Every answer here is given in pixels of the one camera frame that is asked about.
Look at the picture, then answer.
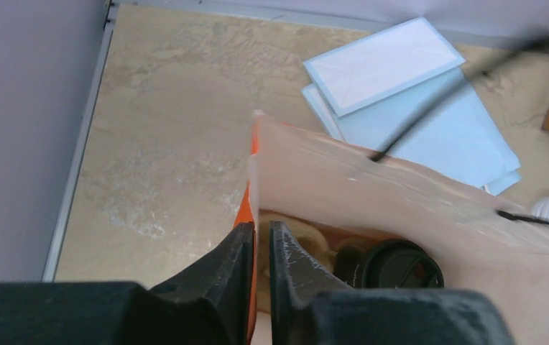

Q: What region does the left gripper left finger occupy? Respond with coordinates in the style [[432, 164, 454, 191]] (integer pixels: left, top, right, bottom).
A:
[[0, 223, 254, 344]]

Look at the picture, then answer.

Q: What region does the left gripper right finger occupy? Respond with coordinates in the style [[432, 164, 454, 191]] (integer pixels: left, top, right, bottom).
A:
[[268, 220, 516, 345]]

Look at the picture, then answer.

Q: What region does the black cup lid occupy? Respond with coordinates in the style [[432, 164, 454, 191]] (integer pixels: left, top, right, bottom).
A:
[[354, 239, 445, 289]]

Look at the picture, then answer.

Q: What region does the orange paper bag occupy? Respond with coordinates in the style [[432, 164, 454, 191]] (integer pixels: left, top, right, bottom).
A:
[[233, 35, 549, 345]]

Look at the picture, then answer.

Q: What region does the brown pulp cup carrier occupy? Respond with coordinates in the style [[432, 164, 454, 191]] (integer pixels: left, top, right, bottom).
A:
[[256, 213, 351, 313]]

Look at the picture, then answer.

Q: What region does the light blue paper bag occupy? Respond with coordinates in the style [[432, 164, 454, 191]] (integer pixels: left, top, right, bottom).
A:
[[303, 17, 521, 195]]

